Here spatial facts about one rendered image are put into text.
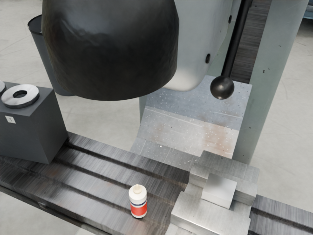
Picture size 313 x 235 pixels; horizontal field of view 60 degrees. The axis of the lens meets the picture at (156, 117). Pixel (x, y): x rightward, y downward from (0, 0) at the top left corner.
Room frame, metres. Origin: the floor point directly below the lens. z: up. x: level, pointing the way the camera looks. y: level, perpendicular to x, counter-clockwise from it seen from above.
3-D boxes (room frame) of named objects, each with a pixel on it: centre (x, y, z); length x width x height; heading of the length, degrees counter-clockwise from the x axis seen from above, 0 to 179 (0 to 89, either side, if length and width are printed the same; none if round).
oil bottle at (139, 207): (0.35, 0.04, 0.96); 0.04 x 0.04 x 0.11
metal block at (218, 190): (0.33, -0.13, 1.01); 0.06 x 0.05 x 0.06; 65
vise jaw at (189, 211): (0.28, -0.11, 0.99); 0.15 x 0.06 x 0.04; 65
